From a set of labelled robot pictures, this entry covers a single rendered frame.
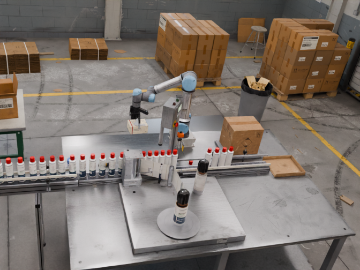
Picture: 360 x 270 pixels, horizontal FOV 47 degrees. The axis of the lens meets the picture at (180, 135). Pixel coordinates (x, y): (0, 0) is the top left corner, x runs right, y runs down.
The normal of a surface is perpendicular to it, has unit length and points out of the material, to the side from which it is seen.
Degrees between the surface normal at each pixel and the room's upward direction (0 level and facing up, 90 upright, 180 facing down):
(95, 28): 90
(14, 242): 0
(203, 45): 91
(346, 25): 90
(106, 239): 0
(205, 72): 90
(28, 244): 0
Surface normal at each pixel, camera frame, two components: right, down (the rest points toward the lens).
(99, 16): 0.33, 0.54
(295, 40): -0.92, 0.10
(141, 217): 0.13, -0.84
